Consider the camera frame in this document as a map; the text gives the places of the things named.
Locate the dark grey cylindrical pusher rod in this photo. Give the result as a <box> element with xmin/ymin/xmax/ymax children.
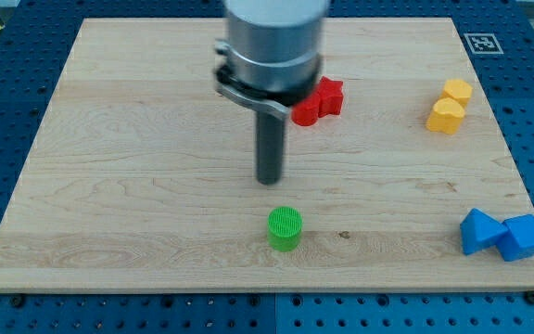
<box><xmin>255</xmin><ymin>113</ymin><xmax>286</xmax><ymax>185</ymax></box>

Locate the grey flange clamp mount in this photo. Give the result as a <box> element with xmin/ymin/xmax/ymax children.
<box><xmin>214</xmin><ymin>40</ymin><xmax>322</xmax><ymax>121</ymax></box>

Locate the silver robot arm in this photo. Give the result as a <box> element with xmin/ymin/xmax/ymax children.
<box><xmin>214</xmin><ymin>0</ymin><xmax>330</xmax><ymax>185</ymax></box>

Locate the red star block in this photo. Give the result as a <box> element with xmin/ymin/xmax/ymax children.
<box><xmin>317</xmin><ymin>76</ymin><xmax>344</xmax><ymax>118</ymax></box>

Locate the green cylinder block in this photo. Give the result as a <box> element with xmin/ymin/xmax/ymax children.
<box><xmin>267</xmin><ymin>206</ymin><xmax>303</xmax><ymax>252</ymax></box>

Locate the light wooden board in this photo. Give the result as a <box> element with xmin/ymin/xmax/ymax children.
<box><xmin>0</xmin><ymin>18</ymin><xmax>534</xmax><ymax>294</ymax></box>

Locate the yellow heart block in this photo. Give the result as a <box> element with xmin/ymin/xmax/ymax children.
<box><xmin>426</xmin><ymin>97</ymin><xmax>465</xmax><ymax>135</ymax></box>

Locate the yellow hexagon block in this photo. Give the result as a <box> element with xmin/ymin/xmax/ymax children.
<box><xmin>440</xmin><ymin>78</ymin><xmax>473</xmax><ymax>109</ymax></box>

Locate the white fiducial marker tag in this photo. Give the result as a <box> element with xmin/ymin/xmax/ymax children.
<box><xmin>464</xmin><ymin>32</ymin><xmax>503</xmax><ymax>55</ymax></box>

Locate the blue triangle block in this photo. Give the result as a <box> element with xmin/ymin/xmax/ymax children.
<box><xmin>460</xmin><ymin>208</ymin><xmax>508</xmax><ymax>256</ymax></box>

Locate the blue cube block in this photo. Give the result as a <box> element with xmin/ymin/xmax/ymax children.
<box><xmin>496</xmin><ymin>214</ymin><xmax>534</xmax><ymax>262</ymax></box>

